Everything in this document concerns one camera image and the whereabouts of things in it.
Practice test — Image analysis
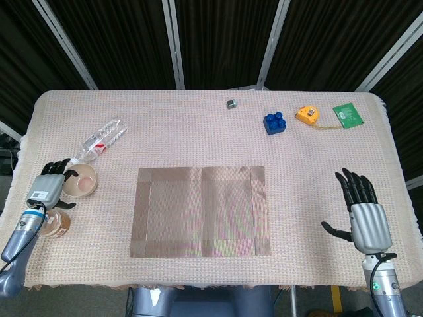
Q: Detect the beige checked tablecloth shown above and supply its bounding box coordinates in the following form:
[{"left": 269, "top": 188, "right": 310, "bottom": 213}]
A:
[{"left": 0, "top": 89, "right": 422, "bottom": 295}]

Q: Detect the clear plastic water bottle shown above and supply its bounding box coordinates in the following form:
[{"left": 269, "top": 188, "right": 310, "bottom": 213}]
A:
[{"left": 70, "top": 118, "right": 128, "bottom": 165}]

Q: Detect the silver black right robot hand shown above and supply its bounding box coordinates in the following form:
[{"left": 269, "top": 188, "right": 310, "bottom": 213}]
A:
[{"left": 321, "top": 167, "right": 394, "bottom": 255}]

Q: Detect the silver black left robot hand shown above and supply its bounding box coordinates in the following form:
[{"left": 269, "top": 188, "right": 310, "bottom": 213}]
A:
[{"left": 26, "top": 157, "right": 80, "bottom": 211}]

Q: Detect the grey robot torso base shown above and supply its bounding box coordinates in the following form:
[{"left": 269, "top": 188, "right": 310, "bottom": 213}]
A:
[{"left": 127, "top": 285, "right": 275, "bottom": 317}]

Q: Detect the blue toy building block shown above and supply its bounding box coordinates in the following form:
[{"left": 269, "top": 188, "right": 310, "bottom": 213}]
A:
[{"left": 262, "top": 111, "right": 288, "bottom": 136}]

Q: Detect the clear jar with brown contents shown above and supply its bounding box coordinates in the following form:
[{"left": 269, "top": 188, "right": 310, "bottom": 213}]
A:
[{"left": 38, "top": 208, "right": 71, "bottom": 238}]

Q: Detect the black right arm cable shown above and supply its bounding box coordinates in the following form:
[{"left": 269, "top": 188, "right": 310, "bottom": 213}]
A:
[{"left": 369, "top": 252, "right": 397, "bottom": 317}]

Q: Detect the yellow tape measure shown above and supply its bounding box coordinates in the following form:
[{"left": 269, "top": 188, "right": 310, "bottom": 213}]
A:
[{"left": 295, "top": 105, "right": 344, "bottom": 130}]

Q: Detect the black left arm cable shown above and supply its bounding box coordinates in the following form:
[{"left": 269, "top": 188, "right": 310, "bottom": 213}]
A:
[{"left": 0, "top": 201, "right": 47, "bottom": 275}]

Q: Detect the dark folding partition screen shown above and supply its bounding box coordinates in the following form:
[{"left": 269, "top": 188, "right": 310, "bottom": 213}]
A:
[{"left": 0, "top": 0, "right": 423, "bottom": 189}]

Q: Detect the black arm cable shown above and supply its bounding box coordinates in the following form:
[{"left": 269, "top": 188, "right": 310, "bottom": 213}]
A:
[
  {"left": 369, "top": 252, "right": 397, "bottom": 317},
  {"left": 0, "top": 201, "right": 47, "bottom": 275}
]

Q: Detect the cream plastic bowl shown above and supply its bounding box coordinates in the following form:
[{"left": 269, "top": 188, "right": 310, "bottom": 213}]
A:
[{"left": 62, "top": 162, "right": 98, "bottom": 198}]

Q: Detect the brown cloth mat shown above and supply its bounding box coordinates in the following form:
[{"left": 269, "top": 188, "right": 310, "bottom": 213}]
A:
[{"left": 128, "top": 165, "right": 272, "bottom": 258}]

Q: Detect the green circuit board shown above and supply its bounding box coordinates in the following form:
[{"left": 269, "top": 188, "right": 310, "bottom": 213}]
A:
[{"left": 332, "top": 102, "right": 366, "bottom": 129}]

